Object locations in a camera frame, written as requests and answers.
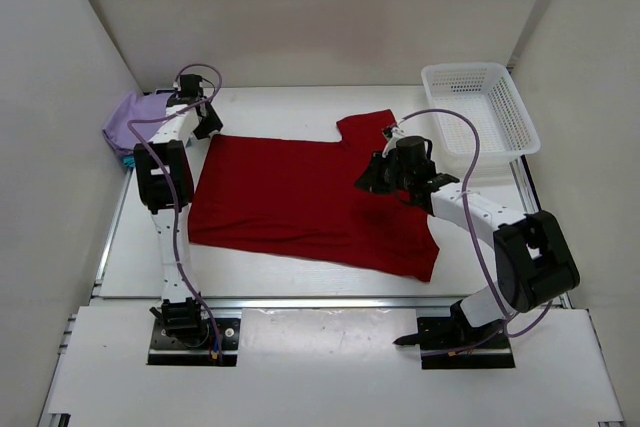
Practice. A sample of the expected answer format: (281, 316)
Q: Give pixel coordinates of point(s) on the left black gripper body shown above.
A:
(205, 100)

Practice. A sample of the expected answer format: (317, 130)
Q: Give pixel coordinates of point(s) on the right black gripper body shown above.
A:
(406, 179)

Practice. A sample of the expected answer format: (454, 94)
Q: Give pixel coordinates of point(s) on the purple t shirt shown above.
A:
(133, 106)

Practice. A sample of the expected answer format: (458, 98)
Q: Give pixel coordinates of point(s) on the red item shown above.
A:
(299, 198)

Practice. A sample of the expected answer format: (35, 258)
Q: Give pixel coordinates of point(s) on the teal t shirt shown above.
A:
(128, 161)

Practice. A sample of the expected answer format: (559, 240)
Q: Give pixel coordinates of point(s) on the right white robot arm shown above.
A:
(533, 262)

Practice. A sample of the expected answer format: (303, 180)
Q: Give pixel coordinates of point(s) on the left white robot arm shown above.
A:
(166, 188)

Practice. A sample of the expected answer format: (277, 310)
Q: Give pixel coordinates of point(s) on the white plastic basket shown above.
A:
(485, 94)

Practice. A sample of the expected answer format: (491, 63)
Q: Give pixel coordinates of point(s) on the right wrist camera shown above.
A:
(393, 134)

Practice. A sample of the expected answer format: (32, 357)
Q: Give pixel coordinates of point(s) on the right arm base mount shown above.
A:
(446, 344)

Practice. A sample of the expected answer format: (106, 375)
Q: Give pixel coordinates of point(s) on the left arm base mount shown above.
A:
(182, 335)

